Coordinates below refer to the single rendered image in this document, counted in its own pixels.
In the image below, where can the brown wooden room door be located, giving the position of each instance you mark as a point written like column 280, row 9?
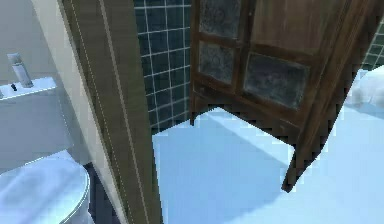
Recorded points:
column 110, row 100

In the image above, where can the brown wooden cabinet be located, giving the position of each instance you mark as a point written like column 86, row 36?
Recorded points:
column 266, row 66

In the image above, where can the white toilet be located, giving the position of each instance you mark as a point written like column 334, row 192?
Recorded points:
column 36, row 133

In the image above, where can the grey spray bottle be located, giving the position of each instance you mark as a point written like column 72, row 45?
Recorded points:
column 20, row 70

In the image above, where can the white rounded fixture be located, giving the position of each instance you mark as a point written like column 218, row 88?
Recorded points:
column 368, row 90

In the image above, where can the small black flush button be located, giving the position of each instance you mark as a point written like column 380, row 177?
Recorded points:
column 13, row 87

